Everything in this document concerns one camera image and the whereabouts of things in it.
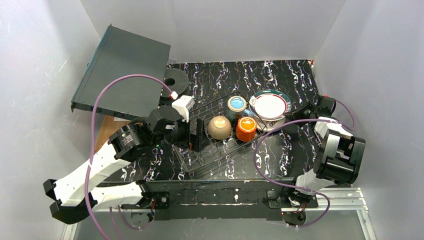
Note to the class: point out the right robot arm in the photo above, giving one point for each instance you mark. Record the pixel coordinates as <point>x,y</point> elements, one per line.
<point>338,160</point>

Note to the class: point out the white plate green red rim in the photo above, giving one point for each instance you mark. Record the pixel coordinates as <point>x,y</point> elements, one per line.
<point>270,105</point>

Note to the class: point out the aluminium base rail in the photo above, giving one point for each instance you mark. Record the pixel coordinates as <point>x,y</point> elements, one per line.
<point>262,203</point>

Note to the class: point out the wooden board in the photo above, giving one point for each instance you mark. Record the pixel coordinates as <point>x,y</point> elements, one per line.
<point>107,128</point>

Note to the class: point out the wire dish rack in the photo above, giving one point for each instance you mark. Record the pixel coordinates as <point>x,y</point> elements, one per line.
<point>213,150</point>

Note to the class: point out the blue butterfly mug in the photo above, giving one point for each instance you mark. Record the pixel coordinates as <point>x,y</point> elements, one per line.
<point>237,108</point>

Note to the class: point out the black foam spool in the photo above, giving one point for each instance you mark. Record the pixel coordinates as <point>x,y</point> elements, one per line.
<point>178,81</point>

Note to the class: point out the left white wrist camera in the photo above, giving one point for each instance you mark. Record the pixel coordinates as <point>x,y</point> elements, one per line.
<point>183,105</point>

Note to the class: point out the dark grey metal box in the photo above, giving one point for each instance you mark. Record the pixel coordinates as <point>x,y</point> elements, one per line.
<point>121,53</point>

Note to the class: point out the white floral bowl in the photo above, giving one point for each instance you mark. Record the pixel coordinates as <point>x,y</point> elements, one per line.
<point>219,128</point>

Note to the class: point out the white plate red characters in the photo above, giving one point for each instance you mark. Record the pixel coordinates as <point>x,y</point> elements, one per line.
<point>273,124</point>

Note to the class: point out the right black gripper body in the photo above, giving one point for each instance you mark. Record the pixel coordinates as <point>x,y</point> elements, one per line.
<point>305,112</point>

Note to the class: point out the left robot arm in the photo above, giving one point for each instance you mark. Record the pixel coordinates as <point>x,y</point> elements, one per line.
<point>80,193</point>

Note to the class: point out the orange mug black handle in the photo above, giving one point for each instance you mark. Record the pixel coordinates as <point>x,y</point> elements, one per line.
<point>246,129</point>

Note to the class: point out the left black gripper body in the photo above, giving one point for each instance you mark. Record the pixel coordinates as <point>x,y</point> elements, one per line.
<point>191,135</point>

